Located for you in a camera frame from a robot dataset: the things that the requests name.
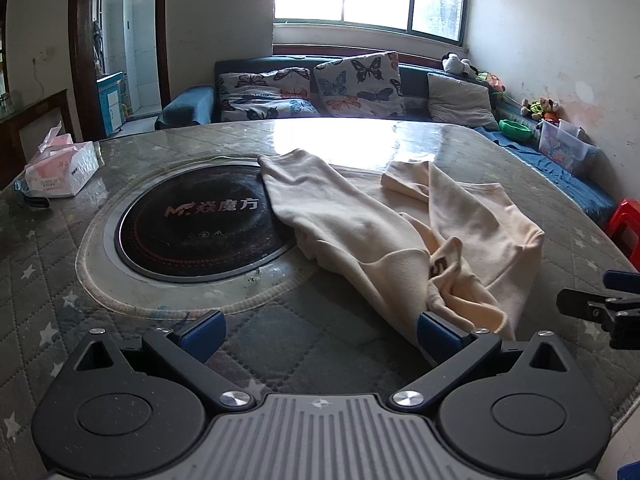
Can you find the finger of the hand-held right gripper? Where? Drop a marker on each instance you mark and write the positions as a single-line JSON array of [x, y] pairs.
[[575, 302], [625, 280]]

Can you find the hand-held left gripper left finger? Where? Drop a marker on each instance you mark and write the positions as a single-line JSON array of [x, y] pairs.
[[201, 334]]

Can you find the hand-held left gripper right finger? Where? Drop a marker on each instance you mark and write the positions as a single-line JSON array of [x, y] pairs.
[[440, 336]]

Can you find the cream garment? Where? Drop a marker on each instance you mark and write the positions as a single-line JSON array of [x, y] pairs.
[[380, 220]]

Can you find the red plastic stool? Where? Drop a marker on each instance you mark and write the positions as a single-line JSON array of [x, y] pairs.
[[625, 222]]

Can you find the black round induction cooker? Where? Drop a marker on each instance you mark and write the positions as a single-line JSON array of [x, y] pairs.
[[200, 225]]

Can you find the dark blue sofa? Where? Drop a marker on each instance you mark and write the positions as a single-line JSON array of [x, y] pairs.
[[560, 185]]

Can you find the clear plastic storage box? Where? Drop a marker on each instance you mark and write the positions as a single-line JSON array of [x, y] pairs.
[[567, 152]]

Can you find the green bowl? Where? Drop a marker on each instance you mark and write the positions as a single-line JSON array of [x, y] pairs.
[[515, 130]]

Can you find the green dressed plush toy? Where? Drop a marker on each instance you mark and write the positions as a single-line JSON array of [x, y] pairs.
[[532, 108]]

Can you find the small dark object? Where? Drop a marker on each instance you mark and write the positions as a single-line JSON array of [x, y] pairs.
[[34, 199]]

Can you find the pink tissue box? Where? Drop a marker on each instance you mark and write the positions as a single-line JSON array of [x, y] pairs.
[[62, 167]]

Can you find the grey pillow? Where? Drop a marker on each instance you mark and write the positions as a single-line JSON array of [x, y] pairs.
[[460, 100]]

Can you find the pink and green toy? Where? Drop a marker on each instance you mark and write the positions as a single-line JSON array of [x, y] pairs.
[[492, 82]]

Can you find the blue cabinet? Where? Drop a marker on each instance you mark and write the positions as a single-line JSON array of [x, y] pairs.
[[111, 105]]

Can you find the butterfly print pillow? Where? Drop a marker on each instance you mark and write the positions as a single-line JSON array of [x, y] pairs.
[[265, 92], [357, 85]]

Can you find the panda plush toy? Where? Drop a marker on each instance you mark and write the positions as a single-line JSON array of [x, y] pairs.
[[457, 65]]

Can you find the dark wooden door frame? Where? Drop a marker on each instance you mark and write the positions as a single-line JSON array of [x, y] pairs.
[[80, 50]]

